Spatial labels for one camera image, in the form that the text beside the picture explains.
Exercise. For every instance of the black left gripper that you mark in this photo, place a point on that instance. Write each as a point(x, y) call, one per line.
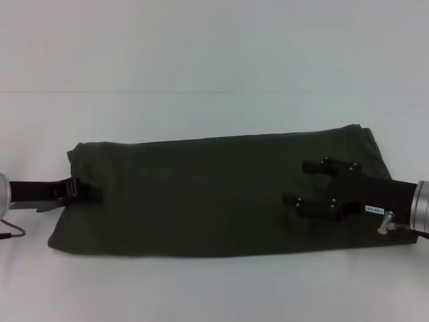
point(37, 194)

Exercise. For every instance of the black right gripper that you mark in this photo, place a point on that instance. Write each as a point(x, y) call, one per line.
point(375, 194)

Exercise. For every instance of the dark green t-shirt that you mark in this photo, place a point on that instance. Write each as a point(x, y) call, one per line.
point(201, 188)

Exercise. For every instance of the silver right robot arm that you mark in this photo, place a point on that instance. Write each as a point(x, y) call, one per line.
point(420, 206)

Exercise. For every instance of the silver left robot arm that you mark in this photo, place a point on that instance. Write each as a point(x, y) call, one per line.
point(4, 194)

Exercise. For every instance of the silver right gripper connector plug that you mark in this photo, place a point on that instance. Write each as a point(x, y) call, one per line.
point(387, 224)

